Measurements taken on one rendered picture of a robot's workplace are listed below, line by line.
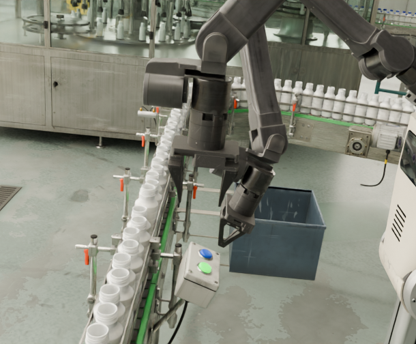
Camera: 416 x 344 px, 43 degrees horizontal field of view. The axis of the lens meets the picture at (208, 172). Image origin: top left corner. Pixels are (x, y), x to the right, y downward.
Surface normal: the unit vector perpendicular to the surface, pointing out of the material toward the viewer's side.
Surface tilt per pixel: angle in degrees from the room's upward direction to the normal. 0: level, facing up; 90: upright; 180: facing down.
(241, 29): 91
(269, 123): 65
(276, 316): 0
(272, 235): 90
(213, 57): 89
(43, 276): 0
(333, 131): 90
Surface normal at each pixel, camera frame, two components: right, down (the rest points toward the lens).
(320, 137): -0.34, 0.32
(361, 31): 0.11, -0.09
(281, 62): -0.04, 0.37
